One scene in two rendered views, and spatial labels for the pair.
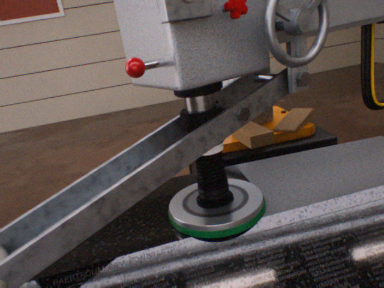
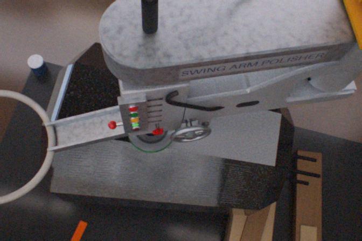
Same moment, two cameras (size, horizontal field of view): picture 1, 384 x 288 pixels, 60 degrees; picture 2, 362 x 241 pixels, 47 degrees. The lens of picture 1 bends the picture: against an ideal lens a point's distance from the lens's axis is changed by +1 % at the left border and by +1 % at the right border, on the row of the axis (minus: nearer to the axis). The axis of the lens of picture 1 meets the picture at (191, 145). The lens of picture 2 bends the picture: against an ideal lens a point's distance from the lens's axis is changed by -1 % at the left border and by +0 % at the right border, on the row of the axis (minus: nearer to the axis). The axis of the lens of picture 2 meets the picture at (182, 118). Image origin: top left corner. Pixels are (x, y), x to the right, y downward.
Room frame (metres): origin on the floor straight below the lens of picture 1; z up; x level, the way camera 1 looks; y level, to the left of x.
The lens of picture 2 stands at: (0.14, -0.23, 2.65)
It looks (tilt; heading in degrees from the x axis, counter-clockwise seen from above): 71 degrees down; 7
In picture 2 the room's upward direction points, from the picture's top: 12 degrees clockwise
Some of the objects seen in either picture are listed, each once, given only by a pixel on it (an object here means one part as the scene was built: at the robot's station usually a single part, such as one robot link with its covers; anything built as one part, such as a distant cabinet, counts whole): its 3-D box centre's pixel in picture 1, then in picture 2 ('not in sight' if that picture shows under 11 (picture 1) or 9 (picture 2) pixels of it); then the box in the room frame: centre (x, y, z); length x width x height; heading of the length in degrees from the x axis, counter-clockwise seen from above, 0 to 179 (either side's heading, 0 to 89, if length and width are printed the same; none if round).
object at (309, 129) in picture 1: (246, 126); not in sight; (1.53, -0.28, 0.76); 0.49 x 0.49 x 0.05; 4
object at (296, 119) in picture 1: (293, 119); not in sight; (1.38, -0.46, 0.80); 0.20 x 0.10 x 0.05; 136
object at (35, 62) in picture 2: not in sight; (37, 65); (1.04, 0.91, 0.08); 0.10 x 0.10 x 0.13
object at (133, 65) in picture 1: (147, 65); (118, 123); (0.54, 0.05, 1.20); 0.08 x 0.03 x 0.03; 119
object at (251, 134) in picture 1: (251, 134); not in sight; (1.28, -0.25, 0.81); 0.20 x 0.10 x 0.05; 12
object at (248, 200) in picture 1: (215, 201); (151, 127); (0.66, -0.03, 0.87); 0.21 x 0.21 x 0.01
